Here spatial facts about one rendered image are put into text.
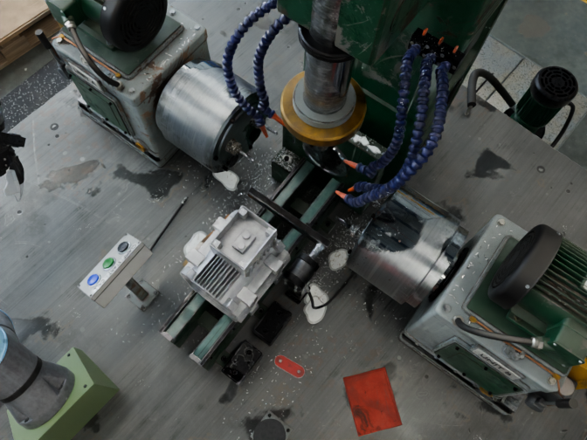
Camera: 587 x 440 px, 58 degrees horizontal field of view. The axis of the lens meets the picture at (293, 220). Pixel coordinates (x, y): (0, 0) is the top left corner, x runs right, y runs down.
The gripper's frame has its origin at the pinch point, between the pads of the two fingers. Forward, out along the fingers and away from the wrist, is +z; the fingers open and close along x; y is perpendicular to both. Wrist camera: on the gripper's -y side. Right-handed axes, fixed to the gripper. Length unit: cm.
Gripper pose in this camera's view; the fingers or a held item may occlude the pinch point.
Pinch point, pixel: (8, 193)
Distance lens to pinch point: 150.6
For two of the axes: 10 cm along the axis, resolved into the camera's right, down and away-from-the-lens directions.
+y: -1.7, 5.3, -8.3
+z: -1.2, 8.3, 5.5
